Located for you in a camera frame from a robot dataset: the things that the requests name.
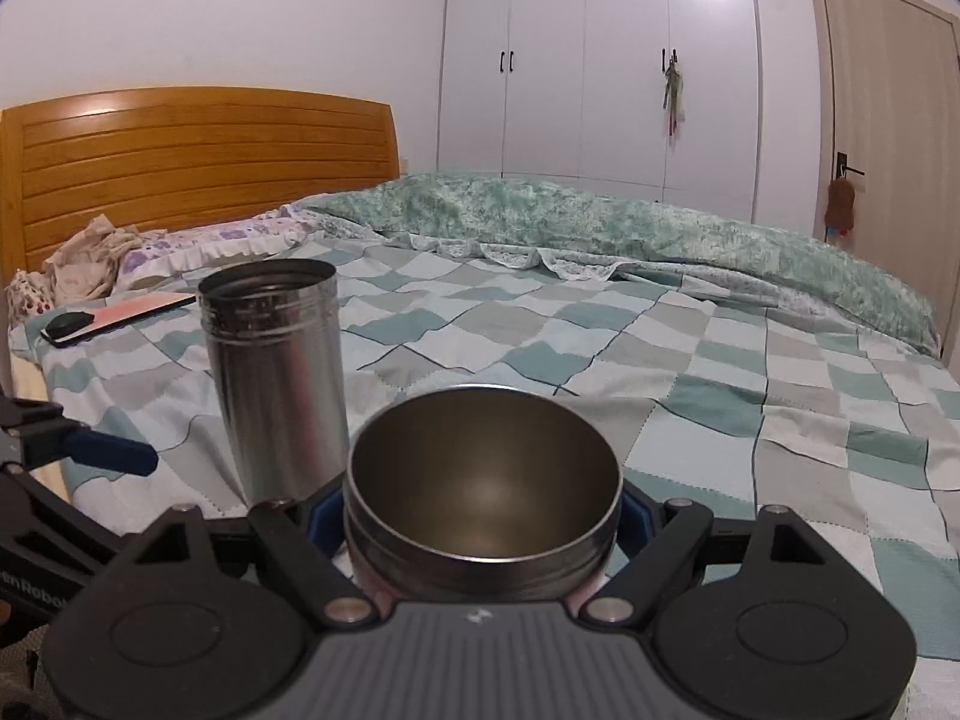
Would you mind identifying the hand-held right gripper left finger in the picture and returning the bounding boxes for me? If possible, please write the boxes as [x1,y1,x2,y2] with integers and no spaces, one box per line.
[139,487,380,631]

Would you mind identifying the purple floral pillow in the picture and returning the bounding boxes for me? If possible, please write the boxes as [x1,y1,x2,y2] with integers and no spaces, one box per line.
[112,202,332,293]

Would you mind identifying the beige door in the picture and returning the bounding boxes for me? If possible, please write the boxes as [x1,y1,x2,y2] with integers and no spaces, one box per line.
[805,0,960,302]

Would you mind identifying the beige crumpled cloth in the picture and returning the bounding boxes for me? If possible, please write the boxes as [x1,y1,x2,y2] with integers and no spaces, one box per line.
[41,214,152,302]

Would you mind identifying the green hanging ornament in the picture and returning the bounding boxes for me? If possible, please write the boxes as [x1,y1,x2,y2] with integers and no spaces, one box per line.
[661,58,688,139]

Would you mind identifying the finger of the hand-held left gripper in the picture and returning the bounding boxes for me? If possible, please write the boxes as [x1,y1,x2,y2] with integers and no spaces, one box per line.
[0,394,159,476]

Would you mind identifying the wooden headboard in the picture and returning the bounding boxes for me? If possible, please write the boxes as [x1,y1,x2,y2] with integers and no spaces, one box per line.
[0,86,403,280]

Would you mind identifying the checked green bed sheet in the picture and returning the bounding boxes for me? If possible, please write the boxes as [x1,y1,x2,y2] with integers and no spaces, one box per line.
[11,231,960,662]

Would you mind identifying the brown pouch on door handle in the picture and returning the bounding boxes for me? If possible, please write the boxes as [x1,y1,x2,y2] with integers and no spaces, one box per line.
[823,169,858,246]

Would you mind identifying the red dotted cloth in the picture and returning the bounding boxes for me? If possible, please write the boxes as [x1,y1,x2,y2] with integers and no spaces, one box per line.
[6,268,58,328]

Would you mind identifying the white wardrobe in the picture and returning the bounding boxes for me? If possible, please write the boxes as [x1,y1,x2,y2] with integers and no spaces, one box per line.
[438,0,759,225]

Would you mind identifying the green patterned quilt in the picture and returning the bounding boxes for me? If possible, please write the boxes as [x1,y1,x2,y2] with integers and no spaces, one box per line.
[300,172,943,358]

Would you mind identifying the stainless steel cup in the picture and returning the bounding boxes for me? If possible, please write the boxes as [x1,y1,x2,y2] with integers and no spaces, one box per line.
[343,385,624,602]
[198,259,350,508]

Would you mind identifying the pink flat book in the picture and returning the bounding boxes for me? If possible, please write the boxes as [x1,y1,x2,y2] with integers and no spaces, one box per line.
[45,292,198,350]

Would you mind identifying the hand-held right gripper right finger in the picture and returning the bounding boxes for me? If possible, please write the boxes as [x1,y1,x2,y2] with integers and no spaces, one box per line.
[589,484,826,627]

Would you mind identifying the black oval object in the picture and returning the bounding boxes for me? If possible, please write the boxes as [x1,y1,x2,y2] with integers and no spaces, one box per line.
[43,311,92,343]

